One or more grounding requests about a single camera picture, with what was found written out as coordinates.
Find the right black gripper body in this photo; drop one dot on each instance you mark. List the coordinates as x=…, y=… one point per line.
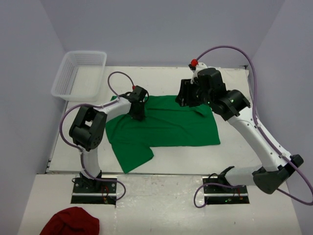
x=203, y=97

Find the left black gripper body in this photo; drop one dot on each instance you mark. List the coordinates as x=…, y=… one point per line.
x=141, y=104

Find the green t shirt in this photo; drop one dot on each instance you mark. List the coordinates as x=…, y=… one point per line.
x=165, y=124

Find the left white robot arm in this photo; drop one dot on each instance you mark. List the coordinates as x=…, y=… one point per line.
x=88, y=128

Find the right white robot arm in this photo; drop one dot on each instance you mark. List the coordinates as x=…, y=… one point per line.
x=276, y=161

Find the folded white t shirt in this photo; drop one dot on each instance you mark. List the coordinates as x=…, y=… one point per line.
x=236, y=79

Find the white plastic basket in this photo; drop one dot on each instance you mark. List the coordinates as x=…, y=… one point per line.
x=79, y=76

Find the red t shirt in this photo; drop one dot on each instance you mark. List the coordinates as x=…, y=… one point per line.
x=72, y=221

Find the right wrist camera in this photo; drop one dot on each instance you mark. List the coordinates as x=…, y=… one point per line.
x=195, y=66

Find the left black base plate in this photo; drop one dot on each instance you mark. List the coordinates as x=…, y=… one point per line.
x=89, y=191

